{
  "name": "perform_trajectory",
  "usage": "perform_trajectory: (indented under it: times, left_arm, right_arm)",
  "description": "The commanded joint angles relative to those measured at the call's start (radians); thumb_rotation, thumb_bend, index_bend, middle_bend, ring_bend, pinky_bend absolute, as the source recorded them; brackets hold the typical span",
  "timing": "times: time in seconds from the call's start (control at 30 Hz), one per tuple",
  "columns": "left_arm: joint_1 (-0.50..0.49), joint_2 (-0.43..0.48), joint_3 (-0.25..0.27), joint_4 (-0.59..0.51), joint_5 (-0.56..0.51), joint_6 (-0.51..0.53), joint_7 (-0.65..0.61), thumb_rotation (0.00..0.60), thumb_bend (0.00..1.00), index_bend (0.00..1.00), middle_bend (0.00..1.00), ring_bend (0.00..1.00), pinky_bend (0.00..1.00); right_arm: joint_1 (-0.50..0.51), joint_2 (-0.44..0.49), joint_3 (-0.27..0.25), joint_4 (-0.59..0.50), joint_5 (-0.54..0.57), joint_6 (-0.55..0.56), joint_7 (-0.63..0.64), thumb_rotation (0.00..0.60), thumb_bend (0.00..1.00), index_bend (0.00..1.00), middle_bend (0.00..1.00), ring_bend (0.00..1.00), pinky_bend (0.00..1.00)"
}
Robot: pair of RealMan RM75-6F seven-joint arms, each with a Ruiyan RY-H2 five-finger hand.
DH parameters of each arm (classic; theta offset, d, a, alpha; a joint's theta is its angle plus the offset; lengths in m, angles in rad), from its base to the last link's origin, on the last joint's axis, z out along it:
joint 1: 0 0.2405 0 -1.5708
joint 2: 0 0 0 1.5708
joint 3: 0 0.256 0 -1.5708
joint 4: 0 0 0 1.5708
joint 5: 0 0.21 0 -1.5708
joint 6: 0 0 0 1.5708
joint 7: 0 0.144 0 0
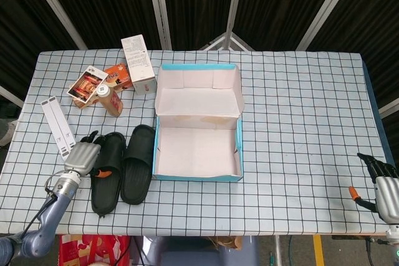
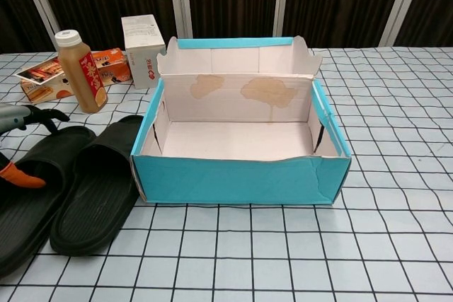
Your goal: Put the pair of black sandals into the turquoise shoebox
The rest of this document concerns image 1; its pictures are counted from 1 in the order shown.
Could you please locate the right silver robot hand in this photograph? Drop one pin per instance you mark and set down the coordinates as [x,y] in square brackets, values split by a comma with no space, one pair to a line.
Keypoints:
[386,197]

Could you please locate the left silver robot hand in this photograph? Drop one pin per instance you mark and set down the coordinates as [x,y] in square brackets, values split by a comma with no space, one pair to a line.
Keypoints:
[82,157]

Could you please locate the black rubber slipper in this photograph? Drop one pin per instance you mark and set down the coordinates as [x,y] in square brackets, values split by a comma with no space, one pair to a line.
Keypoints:
[135,182]
[106,197]

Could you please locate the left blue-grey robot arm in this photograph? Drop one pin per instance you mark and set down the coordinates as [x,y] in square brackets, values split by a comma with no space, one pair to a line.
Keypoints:
[46,216]

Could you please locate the white long strip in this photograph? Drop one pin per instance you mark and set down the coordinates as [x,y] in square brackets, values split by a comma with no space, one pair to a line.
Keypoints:
[57,122]

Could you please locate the photo print biscuit box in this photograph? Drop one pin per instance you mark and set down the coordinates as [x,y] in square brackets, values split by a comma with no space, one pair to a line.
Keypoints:
[87,87]

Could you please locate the orange snack packet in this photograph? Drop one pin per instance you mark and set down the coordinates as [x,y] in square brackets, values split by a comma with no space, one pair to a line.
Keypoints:
[117,74]

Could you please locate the light blue shoe box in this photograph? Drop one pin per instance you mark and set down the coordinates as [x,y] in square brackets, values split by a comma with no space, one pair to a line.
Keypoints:
[193,147]

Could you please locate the tall white carton box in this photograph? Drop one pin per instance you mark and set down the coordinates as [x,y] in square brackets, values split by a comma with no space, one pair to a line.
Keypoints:
[138,60]

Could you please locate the brown tea bottle white cap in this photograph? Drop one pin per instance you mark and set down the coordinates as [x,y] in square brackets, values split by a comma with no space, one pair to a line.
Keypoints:
[113,105]

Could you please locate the red gift bag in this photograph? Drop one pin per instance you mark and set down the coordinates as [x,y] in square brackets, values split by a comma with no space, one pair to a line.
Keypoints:
[93,250]

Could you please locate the checked white tablecloth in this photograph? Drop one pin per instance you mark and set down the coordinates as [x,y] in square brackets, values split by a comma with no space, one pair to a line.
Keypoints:
[280,154]

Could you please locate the metal table leg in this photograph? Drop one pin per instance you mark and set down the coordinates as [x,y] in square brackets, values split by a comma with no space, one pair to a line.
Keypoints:
[278,250]

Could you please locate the brown paper bag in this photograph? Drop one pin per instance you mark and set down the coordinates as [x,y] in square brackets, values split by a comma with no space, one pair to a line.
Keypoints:
[227,242]

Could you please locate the white triangular screen foot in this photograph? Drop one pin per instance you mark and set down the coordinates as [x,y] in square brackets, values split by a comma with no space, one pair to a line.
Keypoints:
[214,41]

